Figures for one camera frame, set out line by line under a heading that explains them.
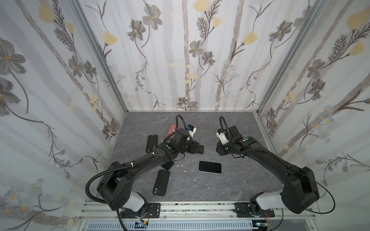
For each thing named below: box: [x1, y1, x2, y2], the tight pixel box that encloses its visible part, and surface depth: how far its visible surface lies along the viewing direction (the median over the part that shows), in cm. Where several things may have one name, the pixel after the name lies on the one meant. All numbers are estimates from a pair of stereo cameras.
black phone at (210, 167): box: [198, 160, 223, 175], surface depth 91 cm
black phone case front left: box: [152, 169, 171, 197], surface depth 86 cm
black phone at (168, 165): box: [160, 160, 175, 170], surface depth 90 cm
